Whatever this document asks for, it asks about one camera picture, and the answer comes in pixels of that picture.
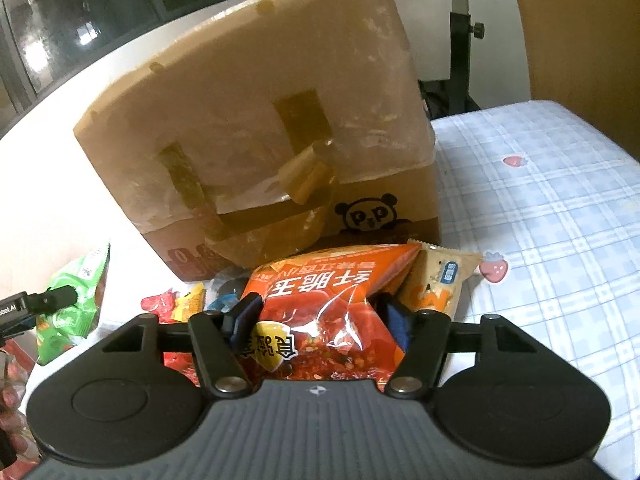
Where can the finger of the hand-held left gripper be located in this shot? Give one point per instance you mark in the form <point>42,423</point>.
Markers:
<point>52,297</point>

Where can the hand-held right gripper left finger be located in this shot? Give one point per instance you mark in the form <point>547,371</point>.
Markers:
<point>246,314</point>

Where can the dark window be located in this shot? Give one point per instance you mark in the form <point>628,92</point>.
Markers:
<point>100,5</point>

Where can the wooden panel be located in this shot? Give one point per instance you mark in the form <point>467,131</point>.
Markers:
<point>580,40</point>

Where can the small yellow snack packet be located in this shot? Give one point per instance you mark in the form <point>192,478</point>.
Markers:
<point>189,304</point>

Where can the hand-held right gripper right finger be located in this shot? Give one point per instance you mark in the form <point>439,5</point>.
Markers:
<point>396,327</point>

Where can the green snack bag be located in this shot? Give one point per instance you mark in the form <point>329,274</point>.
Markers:
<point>75,305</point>

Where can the small red snack packet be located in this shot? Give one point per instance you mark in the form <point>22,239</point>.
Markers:
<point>157,306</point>

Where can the small blue snack packet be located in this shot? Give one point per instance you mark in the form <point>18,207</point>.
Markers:
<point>222,302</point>

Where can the beige snack packet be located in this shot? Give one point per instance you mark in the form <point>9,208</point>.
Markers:
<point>440,280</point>

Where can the taped cardboard box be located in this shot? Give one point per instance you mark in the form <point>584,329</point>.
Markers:
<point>260,135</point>

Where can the orange red snack bag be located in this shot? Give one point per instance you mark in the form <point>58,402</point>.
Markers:
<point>325,320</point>

